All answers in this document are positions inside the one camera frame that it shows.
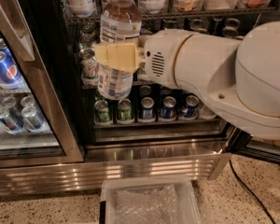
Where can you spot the blue label plastic bottle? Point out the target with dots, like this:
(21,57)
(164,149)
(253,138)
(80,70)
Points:
(120,26)

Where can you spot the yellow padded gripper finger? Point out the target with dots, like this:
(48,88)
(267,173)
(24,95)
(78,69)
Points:
(120,56)

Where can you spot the middle blue pepsi can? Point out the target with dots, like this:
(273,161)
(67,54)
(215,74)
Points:
(168,108)

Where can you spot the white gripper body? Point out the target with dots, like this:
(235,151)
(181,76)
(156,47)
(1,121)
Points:
(160,57)

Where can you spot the green soda can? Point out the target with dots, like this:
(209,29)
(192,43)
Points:
(102,112)
(125,111)

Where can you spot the closed glass fridge door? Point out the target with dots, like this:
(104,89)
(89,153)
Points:
(59,144)

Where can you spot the lower left can behind glass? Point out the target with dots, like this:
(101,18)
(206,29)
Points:
(13,125)

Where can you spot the clear plastic bin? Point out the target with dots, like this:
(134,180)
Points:
(189,212)

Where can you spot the blue pepsi can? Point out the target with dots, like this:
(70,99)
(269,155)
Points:
(168,108)
(146,113)
(188,110)

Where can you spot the right blue pepsi can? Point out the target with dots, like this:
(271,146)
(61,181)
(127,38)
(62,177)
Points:
(188,110)

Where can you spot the open fridge door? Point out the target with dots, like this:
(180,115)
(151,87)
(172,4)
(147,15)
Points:
(256,148)

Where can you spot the bubble wrap sheet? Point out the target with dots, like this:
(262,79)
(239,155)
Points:
(148,206)

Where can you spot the large pepsi can behind glass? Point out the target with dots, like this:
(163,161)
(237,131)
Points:
(10,75)

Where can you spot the front left 7up can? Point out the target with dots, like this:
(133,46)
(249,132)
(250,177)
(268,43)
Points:
(89,66)

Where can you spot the left blue pepsi can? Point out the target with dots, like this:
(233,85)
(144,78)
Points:
(146,113)

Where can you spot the lower right can behind glass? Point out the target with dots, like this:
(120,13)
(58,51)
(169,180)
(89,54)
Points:
(36,121)

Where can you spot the stainless steel fridge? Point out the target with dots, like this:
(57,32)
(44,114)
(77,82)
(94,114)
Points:
(193,147)

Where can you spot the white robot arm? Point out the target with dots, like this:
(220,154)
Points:
(237,79)

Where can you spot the left green soda can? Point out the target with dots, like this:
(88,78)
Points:
(102,112)

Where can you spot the right green soda can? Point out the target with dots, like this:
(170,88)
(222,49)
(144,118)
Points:
(125,111)

